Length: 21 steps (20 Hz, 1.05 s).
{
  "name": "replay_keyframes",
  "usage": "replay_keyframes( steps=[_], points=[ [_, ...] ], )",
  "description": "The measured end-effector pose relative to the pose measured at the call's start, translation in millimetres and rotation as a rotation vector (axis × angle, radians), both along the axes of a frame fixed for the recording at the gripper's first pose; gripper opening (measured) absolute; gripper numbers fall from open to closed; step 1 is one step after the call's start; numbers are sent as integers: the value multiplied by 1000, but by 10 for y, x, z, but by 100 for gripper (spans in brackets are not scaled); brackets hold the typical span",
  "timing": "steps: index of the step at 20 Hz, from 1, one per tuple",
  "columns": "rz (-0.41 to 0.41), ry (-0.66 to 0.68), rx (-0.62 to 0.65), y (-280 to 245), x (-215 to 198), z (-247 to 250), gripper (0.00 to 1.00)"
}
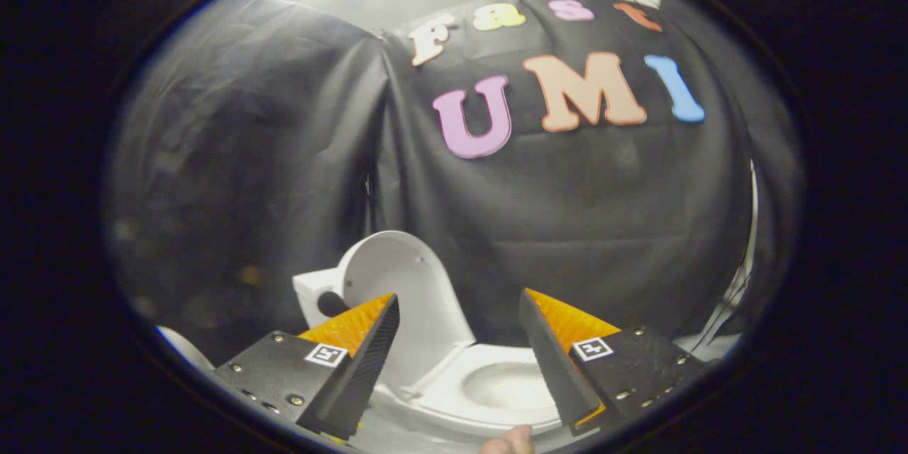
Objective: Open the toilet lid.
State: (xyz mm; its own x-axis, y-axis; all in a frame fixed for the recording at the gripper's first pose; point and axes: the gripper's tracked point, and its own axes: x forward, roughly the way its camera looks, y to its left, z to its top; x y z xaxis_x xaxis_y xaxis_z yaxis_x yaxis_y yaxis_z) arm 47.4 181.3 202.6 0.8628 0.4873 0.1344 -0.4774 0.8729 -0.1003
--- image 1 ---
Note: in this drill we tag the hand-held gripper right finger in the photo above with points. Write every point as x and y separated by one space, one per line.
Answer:
550 355

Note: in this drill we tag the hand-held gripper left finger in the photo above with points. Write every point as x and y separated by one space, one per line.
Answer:
365 369

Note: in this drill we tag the white toilet lid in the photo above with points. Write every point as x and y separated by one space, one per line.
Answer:
411 277

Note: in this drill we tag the white ceramic toilet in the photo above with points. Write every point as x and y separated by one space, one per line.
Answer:
311 291

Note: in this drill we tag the black backdrop cloth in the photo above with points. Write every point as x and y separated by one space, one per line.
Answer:
603 227

